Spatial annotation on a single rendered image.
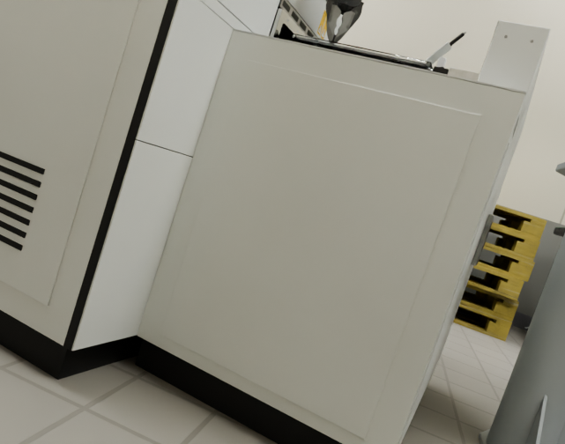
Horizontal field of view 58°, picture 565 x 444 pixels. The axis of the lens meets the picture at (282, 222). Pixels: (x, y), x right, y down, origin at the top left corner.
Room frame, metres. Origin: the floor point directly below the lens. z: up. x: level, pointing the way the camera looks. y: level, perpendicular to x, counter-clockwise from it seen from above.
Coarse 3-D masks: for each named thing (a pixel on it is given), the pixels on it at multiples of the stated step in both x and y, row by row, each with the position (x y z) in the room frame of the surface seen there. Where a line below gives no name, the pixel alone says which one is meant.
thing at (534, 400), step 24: (552, 288) 1.36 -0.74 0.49; (552, 312) 1.34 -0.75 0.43; (528, 336) 1.39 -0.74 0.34; (552, 336) 1.32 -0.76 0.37; (528, 360) 1.35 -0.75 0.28; (552, 360) 1.31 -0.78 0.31; (528, 384) 1.33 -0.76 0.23; (552, 384) 1.30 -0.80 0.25; (504, 408) 1.37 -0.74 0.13; (528, 408) 1.32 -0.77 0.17; (552, 408) 1.30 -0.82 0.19; (504, 432) 1.34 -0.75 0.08; (528, 432) 1.31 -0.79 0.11; (552, 432) 1.30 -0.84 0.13
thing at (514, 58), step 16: (496, 32) 1.02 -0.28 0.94; (512, 32) 1.01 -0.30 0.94; (528, 32) 1.00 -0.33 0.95; (544, 32) 0.99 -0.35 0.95; (496, 48) 1.02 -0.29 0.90; (512, 48) 1.01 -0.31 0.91; (528, 48) 1.00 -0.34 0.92; (544, 48) 1.03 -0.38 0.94; (496, 64) 1.01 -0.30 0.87; (512, 64) 1.00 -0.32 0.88; (528, 64) 0.99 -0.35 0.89; (480, 80) 1.02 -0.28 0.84; (496, 80) 1.01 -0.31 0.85; (512, 80) 1.00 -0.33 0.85; (528, 80) 0.99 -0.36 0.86; (528, 96) 1.13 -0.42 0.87
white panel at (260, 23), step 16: (208, 0) 1.06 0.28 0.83; (224, 0) 1.11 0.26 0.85; (240, 0) 1.16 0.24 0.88; (256, 0) 1.22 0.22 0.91; (272, 0) 1.28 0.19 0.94; (288, 0) 1.35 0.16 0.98; (304, 0) 1.43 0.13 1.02; (320, 0) 1.52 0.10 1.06; (224, 16) 1.12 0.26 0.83; (240, 16) 1.18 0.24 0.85; (256, 16) 1.24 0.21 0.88; (272, 16) 1.31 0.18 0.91; (304, 16) 1.46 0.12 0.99; (320, 16) 1.55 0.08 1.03; (256, 32) 1.26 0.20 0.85; (336, 32) 1.70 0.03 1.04
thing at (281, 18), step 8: (280, 8) 1.32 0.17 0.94; (280, 16) 1.32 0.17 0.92; (288, 16) 1.35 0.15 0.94; (272, 24) 1.32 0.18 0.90; (280, 24) 1.33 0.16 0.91; (288, 24) 1.37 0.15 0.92; (272, 32) 1.32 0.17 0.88; (288, 32) 1.41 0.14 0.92; (296, 32) 1.42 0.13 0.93; (296, 40) 1.46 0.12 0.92
